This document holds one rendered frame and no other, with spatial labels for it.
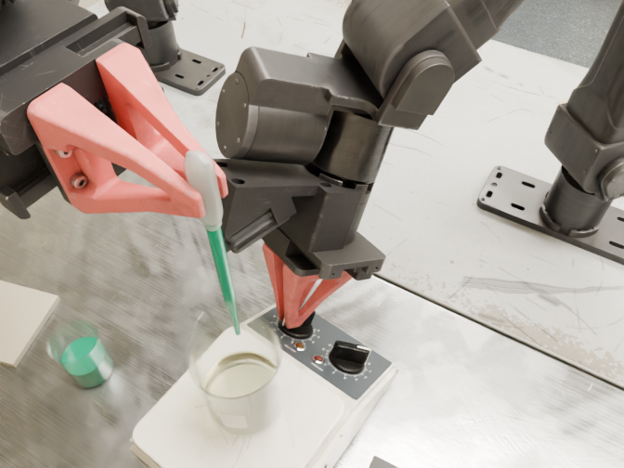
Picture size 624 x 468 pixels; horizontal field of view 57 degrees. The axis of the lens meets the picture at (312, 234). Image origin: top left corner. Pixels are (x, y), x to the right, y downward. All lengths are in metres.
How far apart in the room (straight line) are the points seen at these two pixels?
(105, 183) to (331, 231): 0.19
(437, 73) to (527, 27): 2.44
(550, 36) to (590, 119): 2.20
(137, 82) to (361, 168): 0.20
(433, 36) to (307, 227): 0.16
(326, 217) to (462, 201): 0.31
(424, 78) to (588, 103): 0.25
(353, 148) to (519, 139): 0.42
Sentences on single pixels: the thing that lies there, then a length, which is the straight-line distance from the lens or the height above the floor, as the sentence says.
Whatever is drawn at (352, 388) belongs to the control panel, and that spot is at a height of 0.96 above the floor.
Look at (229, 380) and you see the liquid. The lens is 0.44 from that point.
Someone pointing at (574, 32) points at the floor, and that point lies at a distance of 2.85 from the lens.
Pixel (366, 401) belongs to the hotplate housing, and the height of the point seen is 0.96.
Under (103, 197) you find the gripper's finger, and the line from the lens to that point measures 0.29.
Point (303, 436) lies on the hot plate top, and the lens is 0.45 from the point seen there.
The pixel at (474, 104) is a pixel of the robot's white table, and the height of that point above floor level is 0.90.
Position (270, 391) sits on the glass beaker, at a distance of 0.40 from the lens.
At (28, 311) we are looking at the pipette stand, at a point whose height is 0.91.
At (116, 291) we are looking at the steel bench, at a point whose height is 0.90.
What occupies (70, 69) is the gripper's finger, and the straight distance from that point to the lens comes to 0.28.
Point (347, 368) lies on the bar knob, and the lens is 0.50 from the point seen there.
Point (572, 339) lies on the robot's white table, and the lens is 0.63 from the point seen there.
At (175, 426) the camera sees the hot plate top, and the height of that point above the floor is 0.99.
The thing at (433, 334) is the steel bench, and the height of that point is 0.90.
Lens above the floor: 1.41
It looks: 52 degrees down
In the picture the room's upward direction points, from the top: straight up
